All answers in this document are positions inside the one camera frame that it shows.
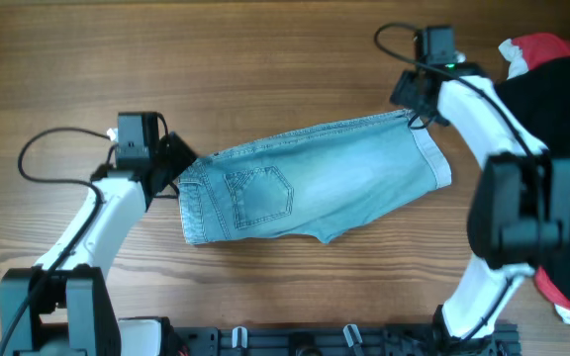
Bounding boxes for red and white garment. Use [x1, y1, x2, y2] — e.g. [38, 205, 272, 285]
[498, 33, 570, 79]

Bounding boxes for light blue denim shorts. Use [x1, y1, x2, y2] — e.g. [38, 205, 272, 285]
[179, 110, 452, 245]

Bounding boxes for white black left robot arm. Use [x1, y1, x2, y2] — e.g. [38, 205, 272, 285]
[0, 133, 197, 355]

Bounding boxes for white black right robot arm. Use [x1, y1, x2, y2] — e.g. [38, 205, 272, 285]
[390, 64, 570, 347]

